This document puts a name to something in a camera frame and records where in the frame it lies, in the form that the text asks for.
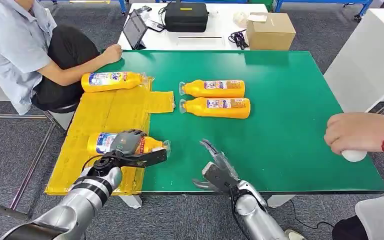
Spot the dark phone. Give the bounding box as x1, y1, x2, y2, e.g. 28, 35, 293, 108
130, 4, 153, 16
146, 19, 166, 33

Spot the clear plastic bag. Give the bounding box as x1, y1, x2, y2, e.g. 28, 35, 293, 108
232, 10, 250, 29

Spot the black round stool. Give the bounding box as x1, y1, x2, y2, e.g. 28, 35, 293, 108
44, 101, 80, 132

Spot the pale shoe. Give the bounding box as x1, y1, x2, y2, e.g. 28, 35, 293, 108
284, 229, 307, 240

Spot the green table mat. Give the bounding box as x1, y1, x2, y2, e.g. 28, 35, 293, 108
94, 50, 384, 194

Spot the person's right hand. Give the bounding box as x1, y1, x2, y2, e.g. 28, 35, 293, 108
100, 43, 123, 65

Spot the black tablet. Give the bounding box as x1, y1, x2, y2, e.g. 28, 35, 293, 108
122, 9, 149, 51

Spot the yellow plastic sheet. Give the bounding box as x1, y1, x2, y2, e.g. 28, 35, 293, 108
44, 76, 176, 197

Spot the blue metal rack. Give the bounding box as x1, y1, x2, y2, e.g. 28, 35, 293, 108
117, 0, 374, 21

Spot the black carry case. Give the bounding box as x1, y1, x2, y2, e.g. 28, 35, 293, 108
164, 1, 210, 33

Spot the brown cardboard box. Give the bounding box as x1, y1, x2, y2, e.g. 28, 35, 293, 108
245, 12, 297, 52

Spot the white paper slip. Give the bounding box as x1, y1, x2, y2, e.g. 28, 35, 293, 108
247, 13, 268, 23

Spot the white table leg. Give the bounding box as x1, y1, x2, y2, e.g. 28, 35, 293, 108
119, 194, 143, 210
267, 194, 296, 209

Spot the large white table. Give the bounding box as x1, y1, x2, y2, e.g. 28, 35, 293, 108
323, 8, 384, 114

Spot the orange drink bottle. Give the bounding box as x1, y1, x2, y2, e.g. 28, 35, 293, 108
179, 96, 252, 120
178, 79, 246, 99
80, 71, 148, 93
86, 131, 172, 157

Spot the small white object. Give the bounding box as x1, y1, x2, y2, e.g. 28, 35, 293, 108
341, 149, 368, 163

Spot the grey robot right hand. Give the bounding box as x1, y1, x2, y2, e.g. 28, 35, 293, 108
191, 139, 241, 193

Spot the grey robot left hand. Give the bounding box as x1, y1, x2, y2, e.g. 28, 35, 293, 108
109, 129, 168, 169

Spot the person's hand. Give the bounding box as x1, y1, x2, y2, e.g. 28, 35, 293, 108
323, 111, 384, 157

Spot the green plastic crate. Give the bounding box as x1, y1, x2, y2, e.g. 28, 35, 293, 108
247, 0, 275, 11

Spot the black cable bundle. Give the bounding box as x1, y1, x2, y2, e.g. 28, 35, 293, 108
227, 29, 250, 51

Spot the black floor cable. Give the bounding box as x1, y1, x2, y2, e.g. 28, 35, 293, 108
289, 198, 335, 231

